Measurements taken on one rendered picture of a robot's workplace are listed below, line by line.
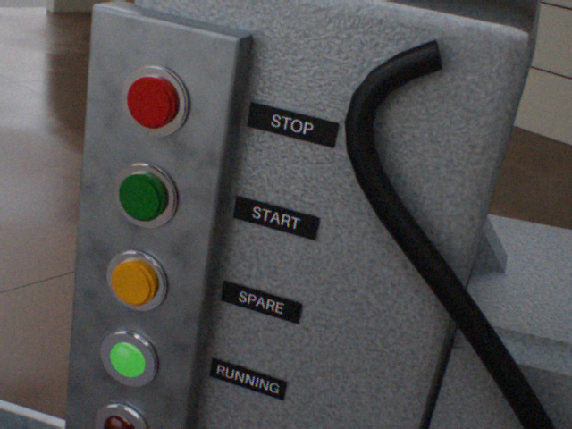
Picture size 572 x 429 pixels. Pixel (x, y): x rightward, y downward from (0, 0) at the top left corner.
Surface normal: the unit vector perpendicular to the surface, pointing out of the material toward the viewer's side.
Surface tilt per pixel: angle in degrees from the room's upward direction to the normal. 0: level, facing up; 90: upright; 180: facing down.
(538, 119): 90
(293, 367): 90
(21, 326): 0
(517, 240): 4
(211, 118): 90
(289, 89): 90
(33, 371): 0
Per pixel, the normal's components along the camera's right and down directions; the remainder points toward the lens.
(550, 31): -0.66, 0.21
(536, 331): 0.09, -0.92
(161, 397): -0.31, 0.34
